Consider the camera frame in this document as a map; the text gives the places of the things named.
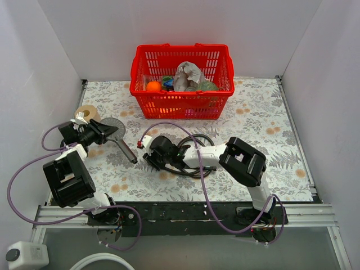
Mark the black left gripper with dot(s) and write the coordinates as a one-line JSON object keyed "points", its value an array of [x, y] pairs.
{"points": [[97, 131]]}

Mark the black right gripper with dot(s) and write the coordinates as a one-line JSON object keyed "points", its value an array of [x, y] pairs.
{"points": [[152, 158]]}

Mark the grey handheld shower head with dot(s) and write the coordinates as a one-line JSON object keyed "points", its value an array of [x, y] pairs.
{"points": [[117, 138]]}

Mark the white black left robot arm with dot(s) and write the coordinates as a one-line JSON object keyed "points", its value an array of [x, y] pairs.
{"points": [[68, 178]]}

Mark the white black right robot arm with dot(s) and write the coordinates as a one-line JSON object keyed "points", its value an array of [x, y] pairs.
{"points": [[197, 156]]}

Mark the beige tape roll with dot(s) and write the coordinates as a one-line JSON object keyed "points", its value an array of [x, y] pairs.
{"points": [[88, 112]]}

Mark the orange fruit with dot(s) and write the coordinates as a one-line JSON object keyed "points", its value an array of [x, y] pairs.
{"points": [[153, 86]]}

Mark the blue packaged item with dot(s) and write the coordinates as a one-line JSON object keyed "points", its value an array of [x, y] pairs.
{"points": [[168, 83]]}

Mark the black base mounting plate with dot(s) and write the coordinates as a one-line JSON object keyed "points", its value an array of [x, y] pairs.
{"points": [[189, 218]]}

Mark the green netted item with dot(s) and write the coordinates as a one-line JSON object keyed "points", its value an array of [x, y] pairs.
{"points": [[207, 86]]}

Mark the crumpled grey paper bag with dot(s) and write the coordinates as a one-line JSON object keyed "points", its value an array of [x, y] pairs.
{"points": [[187, 75]]}

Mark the floral patterned table mat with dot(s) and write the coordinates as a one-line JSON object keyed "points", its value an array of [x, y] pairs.
{"points": [[255, 113]]}

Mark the red plastic shopping basket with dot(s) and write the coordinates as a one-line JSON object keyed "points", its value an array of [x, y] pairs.
{"points": [[158, 62]]}

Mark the white power adapter box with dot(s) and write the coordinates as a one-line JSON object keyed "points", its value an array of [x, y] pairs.
{"points": [[27, 255]]}

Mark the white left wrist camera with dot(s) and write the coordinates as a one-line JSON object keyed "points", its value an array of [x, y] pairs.
{"points": [[79, 121]]}

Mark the aluminium frame rail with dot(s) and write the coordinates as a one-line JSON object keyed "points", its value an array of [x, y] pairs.
{"points": [[299, 215]]}

